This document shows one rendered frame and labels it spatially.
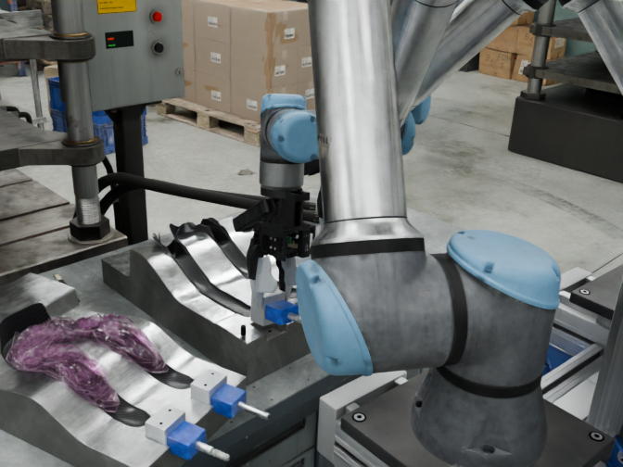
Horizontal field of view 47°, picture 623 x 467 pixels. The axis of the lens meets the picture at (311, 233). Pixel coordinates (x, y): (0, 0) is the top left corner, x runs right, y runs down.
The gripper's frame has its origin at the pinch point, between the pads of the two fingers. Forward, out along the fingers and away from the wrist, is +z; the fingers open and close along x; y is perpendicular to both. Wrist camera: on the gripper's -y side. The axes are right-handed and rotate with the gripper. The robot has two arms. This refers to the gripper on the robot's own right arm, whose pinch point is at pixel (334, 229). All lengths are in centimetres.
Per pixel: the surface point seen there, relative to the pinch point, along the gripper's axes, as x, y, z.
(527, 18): 599, -297, 33
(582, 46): 622, -243, 56
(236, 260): -18.3, -10.4, 5.5
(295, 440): -24.2, 15.1, 33.5
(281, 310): -30.8, 17.2, 0.4
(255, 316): -31.6, 11.4, 3.8
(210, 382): -47, 18, 7
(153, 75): 3, -73, -20
